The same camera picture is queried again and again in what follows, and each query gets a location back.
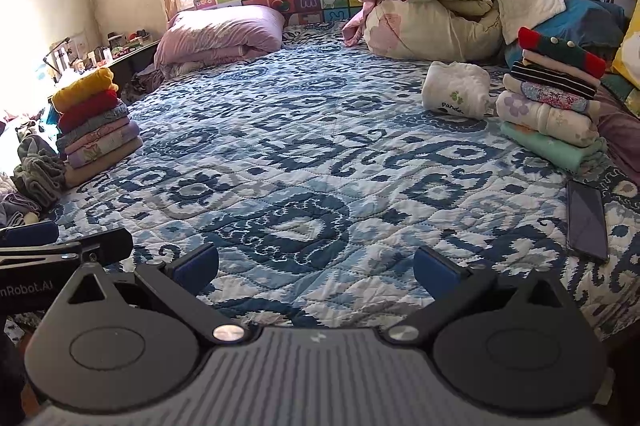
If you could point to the green checked cloth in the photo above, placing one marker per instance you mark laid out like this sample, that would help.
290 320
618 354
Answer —
622 93

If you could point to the rolled white garment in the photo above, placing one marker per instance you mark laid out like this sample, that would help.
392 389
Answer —
455 90

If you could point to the yellow cushion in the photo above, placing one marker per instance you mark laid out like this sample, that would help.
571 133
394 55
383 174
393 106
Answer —
627 50

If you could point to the cream and pink comforter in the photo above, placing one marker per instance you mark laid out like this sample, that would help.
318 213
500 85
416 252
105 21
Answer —
425 15

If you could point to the dark desk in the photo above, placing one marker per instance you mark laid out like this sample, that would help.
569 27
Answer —
130 58

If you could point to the dark cloth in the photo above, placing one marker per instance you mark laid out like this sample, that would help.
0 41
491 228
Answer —
142 84

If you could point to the row of small desk items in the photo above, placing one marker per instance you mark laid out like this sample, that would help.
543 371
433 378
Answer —
100 51

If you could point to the folded lilac floral garment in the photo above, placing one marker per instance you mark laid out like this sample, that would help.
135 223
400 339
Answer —
100 149

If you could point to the folded yellow garment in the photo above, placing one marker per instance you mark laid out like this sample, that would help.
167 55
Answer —
82 88

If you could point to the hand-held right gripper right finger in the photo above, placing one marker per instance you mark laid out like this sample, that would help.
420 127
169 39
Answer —
435 271

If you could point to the blue patterned quilt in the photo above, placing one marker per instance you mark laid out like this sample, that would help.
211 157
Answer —
300 130

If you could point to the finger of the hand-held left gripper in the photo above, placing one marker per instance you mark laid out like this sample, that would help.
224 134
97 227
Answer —
105 246
30 235

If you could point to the folded grey-blue garment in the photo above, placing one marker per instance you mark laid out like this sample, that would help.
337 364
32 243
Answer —
95 125

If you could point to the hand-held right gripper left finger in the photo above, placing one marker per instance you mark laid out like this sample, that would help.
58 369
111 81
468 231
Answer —
197 263

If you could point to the blue pillow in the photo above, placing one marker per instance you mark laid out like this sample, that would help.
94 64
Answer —
575 25

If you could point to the folded pale pink garment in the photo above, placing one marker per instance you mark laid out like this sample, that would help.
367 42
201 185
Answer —
545 60

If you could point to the folded red and green sweater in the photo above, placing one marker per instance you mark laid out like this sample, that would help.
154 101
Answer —
560 48

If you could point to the folded colourful floral garment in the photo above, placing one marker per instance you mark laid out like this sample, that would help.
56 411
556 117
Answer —
550 96

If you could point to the folded mint green garment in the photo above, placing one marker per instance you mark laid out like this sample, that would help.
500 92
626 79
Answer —
550 150

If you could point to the folded white purple-flower garment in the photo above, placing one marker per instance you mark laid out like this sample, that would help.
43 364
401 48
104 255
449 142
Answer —
545 118

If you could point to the grey crumpled cloth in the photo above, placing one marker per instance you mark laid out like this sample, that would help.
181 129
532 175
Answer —
40 171

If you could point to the folded black striped garment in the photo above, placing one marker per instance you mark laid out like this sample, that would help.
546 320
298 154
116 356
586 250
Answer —
550 80

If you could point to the black smartphone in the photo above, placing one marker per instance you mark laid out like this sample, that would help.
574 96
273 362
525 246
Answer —
585 221

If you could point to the lilac crumpled cloth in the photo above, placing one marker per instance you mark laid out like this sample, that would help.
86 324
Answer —
15 211

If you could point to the folded beige garment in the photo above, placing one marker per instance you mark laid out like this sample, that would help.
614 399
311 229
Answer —
100 166

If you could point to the folded red garment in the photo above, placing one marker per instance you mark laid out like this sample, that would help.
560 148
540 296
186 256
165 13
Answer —
90 110

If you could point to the mauve blanket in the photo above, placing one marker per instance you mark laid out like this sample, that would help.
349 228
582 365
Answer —
620 135

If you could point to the folded purple blanket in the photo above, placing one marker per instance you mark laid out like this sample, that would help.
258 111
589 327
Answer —
220 33

